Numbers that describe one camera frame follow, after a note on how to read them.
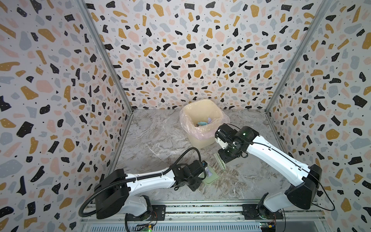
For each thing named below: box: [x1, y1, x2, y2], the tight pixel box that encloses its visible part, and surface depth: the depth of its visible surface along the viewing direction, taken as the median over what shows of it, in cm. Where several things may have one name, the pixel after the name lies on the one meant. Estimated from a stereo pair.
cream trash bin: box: [182, 99, 223, 149], surface depth 92 cm
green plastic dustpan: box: [198, 165, 221, 184], surface depth 87 cm
